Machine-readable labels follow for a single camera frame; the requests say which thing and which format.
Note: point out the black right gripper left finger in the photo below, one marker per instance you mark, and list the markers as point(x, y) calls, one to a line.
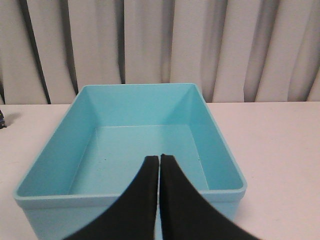
point(133, 215)

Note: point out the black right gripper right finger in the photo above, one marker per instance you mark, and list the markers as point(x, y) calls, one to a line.
point(185, 214)

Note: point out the light blue plastic box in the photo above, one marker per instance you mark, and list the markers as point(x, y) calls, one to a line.
point(100, 144)

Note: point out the rear yellow push button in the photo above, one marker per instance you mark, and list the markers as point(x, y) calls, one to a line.
point(2, 121)

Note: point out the white pleated curtain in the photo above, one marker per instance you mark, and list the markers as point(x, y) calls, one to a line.
point(233, 50)

